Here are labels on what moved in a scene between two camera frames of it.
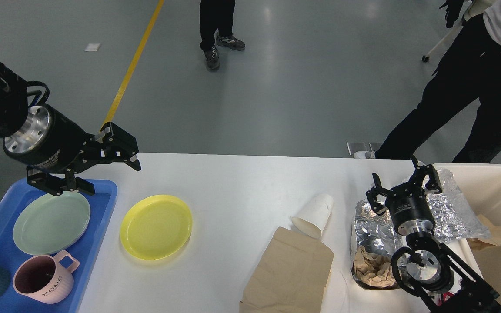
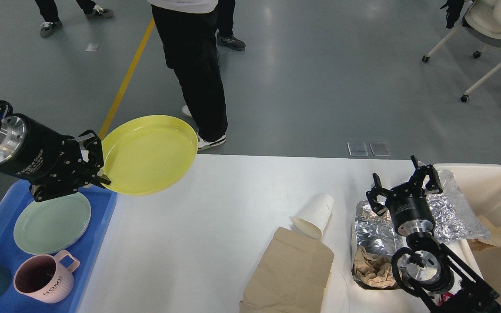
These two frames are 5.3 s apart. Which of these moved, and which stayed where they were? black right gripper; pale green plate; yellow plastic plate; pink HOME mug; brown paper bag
Moved: yellow plastic plate
Stayed: brown paper bag; pink HOME mug; black right gripper; pale green plate
